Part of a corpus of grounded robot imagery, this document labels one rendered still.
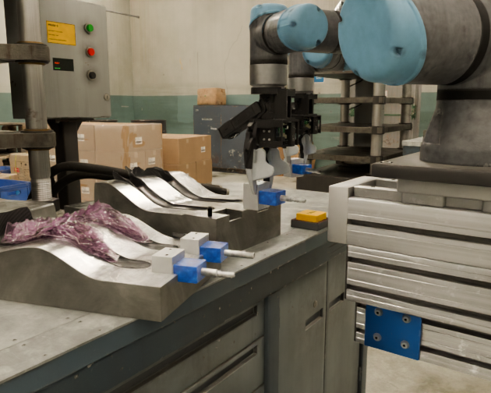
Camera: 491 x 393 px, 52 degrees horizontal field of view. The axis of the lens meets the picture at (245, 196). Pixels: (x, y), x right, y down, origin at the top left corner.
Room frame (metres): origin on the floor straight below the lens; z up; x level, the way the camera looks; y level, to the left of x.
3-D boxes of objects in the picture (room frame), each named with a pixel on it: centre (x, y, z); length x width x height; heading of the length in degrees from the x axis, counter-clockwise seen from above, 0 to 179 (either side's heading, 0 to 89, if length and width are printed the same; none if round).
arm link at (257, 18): (1.01, -0.05, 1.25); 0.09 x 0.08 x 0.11; 24
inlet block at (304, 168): (1.46, -0.17, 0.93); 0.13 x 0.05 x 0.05; 36
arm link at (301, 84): (1.48, -0.16, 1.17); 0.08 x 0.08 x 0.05
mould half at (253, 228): (1.23, 0.19, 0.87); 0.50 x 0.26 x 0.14; 56
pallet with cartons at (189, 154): (6.27, 1.14, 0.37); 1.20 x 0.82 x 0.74; 66
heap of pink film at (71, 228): (0.90, 0.32, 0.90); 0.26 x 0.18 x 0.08; 73
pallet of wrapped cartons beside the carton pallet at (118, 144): (5.34, 1.54, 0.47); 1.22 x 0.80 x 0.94; 62
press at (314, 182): (5.68, -1.33, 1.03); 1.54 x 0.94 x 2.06; 148
